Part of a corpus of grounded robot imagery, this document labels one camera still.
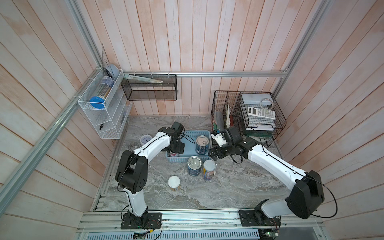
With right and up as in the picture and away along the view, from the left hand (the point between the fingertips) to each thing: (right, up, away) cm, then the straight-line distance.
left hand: (173, 151), depth 91 cm
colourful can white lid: (+20, -9, -12) cm, 25 cm away
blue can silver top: (+18, +4, 0) cm, 18 cm away
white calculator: (+56, +24, +2) cm, 61 cm away
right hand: (+24, +2, -7) cm, 25 cm away
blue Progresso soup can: (+13, -6, -9) cm, 17 cm away
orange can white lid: (+2, -16, -11) cm, 19 cm away
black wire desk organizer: (+38, +27, +16) cm, 50 cm away
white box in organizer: (+56, +34, +8) cm, 66 cm away
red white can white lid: (-1, -2, -2) cm, 3 cm away
